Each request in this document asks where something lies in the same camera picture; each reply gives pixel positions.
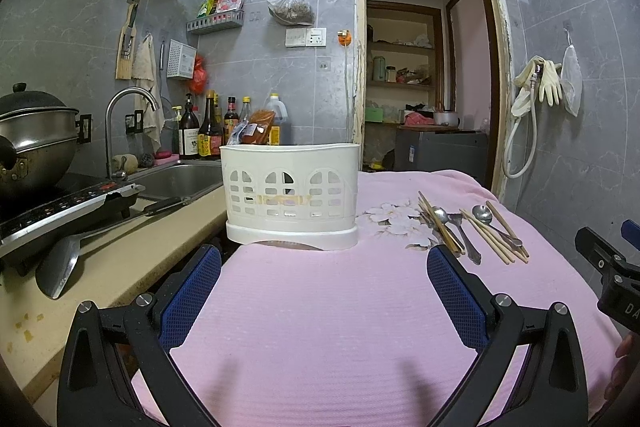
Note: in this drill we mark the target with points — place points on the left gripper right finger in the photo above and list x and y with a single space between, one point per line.
551 386

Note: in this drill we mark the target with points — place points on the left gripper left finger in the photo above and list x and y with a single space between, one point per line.
94 387

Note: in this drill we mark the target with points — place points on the wooden chopstick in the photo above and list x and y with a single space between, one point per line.
517 254
514 240
427 207
501 251

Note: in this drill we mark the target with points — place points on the steel fork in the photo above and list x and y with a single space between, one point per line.
442 233

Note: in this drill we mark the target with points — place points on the person's right hand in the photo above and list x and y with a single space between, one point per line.
620 373

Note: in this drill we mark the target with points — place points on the induction cooktop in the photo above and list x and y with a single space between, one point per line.
31 220

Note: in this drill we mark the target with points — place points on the steel sink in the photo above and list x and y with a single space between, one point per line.
189 179

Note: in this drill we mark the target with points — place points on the dark grey cabinet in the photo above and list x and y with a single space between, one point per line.
433 151

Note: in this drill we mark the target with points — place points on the pink floral cloth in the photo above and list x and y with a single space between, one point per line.
335 338

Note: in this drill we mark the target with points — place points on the steel steamer pot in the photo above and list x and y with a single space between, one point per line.
38 139

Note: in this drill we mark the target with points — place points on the dark soy sauce bottle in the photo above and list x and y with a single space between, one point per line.
188 131

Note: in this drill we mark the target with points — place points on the hanging mesh bag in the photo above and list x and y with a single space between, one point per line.
571 81

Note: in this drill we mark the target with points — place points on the brown sauce bottle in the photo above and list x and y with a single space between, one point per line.
210 133

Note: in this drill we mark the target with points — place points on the white rubber gloves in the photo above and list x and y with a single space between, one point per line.
539 81

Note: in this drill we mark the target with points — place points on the white plastic utensil basket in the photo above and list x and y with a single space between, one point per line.
299 194

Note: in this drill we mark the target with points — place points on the orange snack bag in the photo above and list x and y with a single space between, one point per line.
258 128

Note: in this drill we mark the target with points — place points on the large oil jug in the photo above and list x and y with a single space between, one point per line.
280 131

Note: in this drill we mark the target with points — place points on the wooden cutting board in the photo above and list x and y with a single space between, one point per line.
125 50

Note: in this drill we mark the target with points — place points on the red plastic bag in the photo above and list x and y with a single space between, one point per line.
197 83

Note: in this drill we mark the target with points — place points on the hanging beige towel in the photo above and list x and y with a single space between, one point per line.
144 74

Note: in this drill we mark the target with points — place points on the wooden shelf unit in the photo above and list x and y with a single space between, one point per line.
405 58

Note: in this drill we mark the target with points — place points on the hanging plastic bag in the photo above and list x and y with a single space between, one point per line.
291 12

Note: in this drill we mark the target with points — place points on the wooden door frame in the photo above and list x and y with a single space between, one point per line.
501 66

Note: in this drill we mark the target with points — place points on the white wall box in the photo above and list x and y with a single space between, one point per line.
181 60

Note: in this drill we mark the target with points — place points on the grey wall spice rack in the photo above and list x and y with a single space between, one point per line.
216 22

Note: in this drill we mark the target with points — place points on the wall switch socket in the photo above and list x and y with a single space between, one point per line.
305 37

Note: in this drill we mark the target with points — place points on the orange wall hook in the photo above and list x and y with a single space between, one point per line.
344 37

